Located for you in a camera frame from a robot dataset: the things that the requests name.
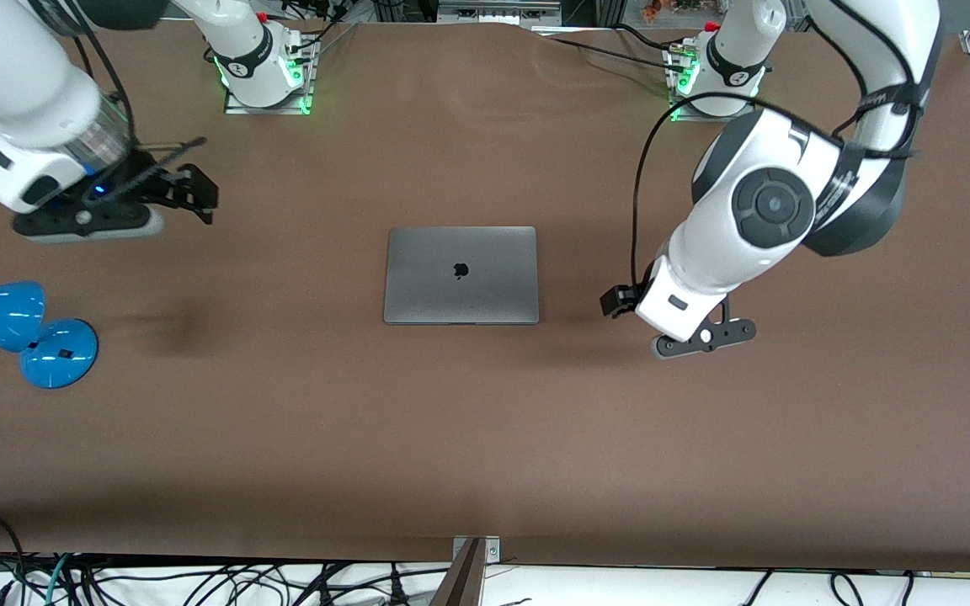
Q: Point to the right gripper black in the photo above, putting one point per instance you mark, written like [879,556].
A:
[151,182]

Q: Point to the grey laptop with black keyboard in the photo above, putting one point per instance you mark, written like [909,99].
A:
[485,290]

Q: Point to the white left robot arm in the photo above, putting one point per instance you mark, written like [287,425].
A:
[729,244]

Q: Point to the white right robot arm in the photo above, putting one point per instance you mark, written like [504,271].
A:
[13,76]

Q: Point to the brown table cover sheet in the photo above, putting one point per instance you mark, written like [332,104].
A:
[485,438]

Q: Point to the blue desk lamp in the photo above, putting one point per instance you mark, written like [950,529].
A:
[60,353]

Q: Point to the grey power strip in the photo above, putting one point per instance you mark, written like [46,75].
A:
[498,12]

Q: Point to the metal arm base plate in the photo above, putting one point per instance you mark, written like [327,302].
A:
[241,108]
[679,116]

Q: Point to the silver corner bracket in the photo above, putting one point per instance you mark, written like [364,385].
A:
[492,549]

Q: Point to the grey frame post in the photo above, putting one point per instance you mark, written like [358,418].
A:
[464,581]

